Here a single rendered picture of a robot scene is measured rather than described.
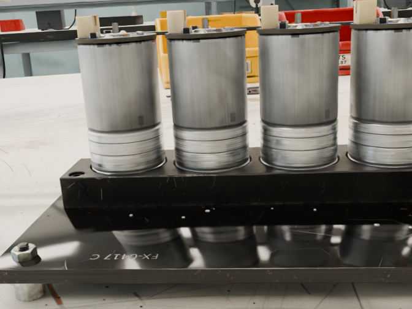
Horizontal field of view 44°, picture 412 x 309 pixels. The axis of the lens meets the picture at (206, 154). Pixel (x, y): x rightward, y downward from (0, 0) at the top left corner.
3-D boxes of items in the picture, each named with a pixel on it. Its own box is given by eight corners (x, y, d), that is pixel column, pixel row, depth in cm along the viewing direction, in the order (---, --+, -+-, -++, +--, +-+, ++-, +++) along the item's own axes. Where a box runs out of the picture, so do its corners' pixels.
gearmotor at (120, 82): (160, 200, 16) (146, 32, 15) (84, 201, 16) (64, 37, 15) (172, 175, 18) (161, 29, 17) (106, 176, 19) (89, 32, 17)
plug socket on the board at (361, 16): (385, 22, 15) (386, -1, 15) (355, 24, 15) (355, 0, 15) (379, 22, 15) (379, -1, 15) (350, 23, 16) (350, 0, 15)
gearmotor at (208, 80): (250, 198, 16) (244, 27, 14) (171, 200, 16) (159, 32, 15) (250, 173, 18) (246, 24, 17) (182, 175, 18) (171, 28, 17)
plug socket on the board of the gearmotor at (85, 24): (102, 37, 16) (99, 15, 15) (74, 38, 16) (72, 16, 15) (108, 36, 16) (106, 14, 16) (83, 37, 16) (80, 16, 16)
